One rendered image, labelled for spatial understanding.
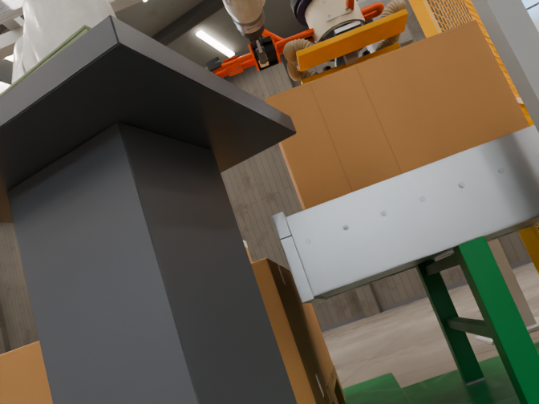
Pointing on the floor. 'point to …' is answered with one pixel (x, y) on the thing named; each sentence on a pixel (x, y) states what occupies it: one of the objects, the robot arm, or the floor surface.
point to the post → (515, 46)
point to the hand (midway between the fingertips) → (261, 54)
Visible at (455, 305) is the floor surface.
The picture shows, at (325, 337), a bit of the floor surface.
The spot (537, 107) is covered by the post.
